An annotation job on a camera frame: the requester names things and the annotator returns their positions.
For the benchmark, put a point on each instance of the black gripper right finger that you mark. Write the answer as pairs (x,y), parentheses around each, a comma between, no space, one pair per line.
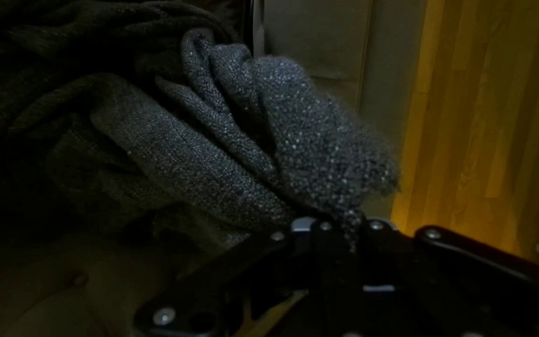
(464,286)

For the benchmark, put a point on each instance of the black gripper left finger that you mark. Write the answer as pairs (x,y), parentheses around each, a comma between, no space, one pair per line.
(252,281)

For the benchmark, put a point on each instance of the dark grey knit blanket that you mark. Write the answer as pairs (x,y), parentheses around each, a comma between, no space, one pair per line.
(207,136)

